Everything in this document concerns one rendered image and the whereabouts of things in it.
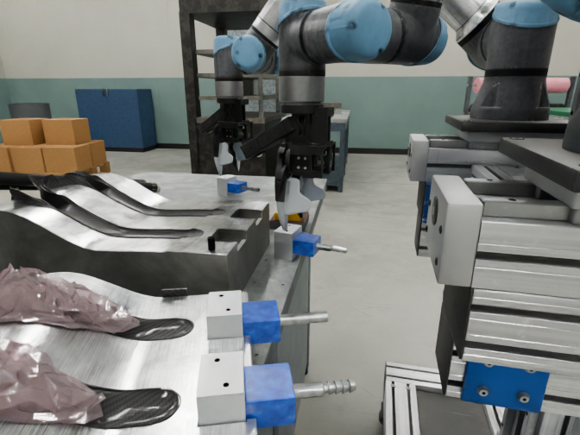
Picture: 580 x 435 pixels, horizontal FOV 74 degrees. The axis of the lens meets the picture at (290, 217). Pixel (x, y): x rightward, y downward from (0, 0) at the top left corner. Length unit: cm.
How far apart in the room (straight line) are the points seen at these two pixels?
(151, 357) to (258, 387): 12
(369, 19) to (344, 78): 653
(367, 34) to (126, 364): 46
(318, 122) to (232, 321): 36
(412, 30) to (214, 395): 53
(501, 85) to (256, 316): 70
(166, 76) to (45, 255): 731
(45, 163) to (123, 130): 255
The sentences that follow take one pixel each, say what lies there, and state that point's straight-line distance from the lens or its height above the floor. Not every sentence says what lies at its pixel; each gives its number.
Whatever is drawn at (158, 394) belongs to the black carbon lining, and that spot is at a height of 85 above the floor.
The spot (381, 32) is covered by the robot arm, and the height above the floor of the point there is 117.
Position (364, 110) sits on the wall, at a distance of 707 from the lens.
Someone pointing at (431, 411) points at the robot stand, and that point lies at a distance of 132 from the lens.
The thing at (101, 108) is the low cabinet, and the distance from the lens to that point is 794.
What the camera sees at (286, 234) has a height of 85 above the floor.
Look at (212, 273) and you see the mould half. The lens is 54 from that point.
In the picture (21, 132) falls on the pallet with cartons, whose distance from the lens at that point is 582.
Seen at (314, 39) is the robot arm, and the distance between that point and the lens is 58.
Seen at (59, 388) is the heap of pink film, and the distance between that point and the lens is 36.
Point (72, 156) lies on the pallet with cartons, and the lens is 530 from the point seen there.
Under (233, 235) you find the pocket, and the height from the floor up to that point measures 88.
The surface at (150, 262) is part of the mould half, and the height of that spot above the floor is 87.
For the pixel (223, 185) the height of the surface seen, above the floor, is 83.
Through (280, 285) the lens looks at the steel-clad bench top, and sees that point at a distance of 63.
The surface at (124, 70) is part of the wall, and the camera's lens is 829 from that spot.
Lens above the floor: 110
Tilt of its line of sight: 18 degrees down
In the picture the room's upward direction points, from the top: straight up
